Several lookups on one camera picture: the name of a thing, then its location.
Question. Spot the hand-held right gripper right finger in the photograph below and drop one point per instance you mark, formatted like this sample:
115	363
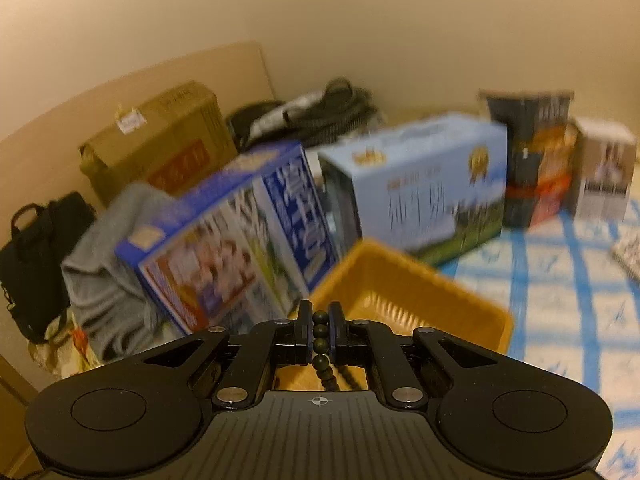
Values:
336	332

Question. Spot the light blue milk carton box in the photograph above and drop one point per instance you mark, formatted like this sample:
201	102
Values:
415	185

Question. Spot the black bag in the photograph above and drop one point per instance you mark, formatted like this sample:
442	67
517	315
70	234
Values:
35	265

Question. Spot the white and purple book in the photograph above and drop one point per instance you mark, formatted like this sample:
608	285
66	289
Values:
629	257

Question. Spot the dark blue milk carton box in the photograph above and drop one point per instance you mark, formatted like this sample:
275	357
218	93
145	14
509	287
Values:
215	240

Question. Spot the red instant noodle bowl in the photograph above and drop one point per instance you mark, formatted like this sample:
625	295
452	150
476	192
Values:
535	207

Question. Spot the grey cloth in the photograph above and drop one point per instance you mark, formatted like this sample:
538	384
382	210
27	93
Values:
105	270

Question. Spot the brown cardboard box red print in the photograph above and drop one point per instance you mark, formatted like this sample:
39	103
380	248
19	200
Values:
165	135

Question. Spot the orange instant noodle bowl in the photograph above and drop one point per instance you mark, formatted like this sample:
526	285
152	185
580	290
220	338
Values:
547	160

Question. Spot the yellow plastic tray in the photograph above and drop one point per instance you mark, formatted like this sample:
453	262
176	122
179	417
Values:
400	300

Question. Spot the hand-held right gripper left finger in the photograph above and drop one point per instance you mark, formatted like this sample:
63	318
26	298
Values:
305	332

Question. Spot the blue checkered tablecloth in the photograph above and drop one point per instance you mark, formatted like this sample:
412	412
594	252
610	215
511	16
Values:
550	310

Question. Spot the black instant noodle bowl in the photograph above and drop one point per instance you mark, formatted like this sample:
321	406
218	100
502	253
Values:
525	115

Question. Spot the brown wooden panel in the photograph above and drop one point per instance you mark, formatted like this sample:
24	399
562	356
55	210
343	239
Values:
12	410

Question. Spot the small white product box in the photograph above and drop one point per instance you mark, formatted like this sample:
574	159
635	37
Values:
602	170

